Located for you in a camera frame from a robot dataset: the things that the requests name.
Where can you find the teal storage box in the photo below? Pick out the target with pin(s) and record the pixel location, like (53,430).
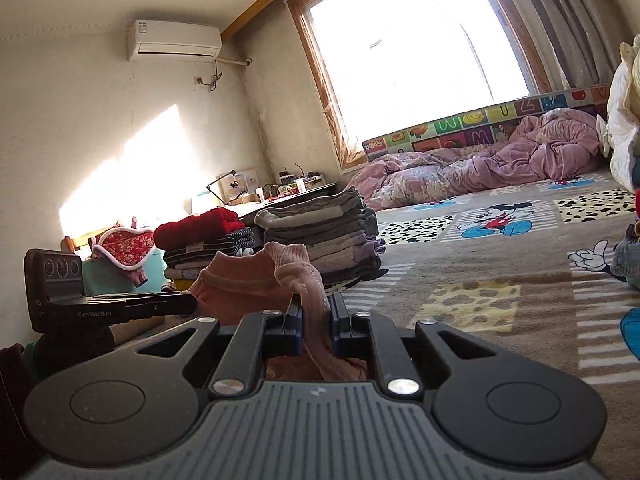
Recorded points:
(105,280)

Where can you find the window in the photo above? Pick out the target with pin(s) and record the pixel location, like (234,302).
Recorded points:
(415,45)

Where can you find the purple quilt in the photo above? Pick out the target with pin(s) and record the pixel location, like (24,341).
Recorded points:
(525,155)

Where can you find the cartoon printed blanket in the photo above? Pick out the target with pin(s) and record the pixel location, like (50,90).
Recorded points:
(475,270)

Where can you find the black desk lamp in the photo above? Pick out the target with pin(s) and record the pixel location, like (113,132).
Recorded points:
(220,179)

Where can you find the red green knit garment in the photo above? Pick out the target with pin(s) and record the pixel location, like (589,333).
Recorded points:
(636,205)

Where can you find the person's dark clothing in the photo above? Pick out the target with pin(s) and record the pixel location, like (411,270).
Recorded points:
(12,400)

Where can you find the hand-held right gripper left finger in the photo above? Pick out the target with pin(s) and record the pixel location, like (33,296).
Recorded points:
(298,330)

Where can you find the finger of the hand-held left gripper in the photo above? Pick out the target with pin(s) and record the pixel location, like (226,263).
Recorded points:
(170,305)

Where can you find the person's left forearm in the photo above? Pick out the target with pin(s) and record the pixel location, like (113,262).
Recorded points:
(30,360)

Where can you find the grey curtain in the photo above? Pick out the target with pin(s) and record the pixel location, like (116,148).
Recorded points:
(585,15)

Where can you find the tall stack of folded clothes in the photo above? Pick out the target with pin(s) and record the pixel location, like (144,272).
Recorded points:
(200,252)

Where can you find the blue jeans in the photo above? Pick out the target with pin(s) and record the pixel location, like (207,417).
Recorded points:
(627,265)

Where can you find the red floral quilted cloth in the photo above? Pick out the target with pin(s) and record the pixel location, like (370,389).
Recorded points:
(122,250)

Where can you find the pink sweatshirt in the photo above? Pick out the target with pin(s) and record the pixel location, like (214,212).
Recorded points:
(235,290)

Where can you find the person's left hand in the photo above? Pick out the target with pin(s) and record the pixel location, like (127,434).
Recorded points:
(70,347)

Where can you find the wall pipe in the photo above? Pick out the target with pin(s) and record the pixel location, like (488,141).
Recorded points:
(235,61)

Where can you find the colourful alphabet foam mat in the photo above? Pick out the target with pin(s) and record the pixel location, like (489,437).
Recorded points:
(475,120)

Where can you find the cluttered desk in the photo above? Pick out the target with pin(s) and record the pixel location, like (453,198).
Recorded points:
(300,195)

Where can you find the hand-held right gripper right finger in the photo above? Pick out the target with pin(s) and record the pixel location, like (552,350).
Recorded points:
(334,330)

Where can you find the white air conditioner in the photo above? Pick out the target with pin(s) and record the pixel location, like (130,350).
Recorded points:
(175,37)

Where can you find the small white picture frame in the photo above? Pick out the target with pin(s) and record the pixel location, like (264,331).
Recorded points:
(247,180)

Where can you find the grey stack of folded clothes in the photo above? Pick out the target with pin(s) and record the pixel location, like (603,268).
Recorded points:
(320,235)

